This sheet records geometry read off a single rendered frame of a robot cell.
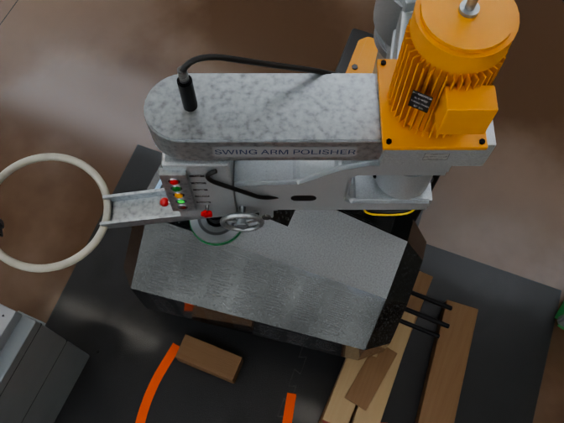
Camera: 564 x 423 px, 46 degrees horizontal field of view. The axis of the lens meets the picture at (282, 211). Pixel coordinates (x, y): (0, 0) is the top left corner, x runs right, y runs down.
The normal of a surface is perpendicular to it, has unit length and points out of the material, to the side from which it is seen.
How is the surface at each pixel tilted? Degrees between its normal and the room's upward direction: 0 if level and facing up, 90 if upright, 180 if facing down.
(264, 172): 4
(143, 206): 16
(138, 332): 0
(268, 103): 0
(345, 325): 45
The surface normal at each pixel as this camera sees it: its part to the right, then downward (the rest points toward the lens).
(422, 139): 0.00, -0.37
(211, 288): -0.24, 0.35
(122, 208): -0.27, -0.36
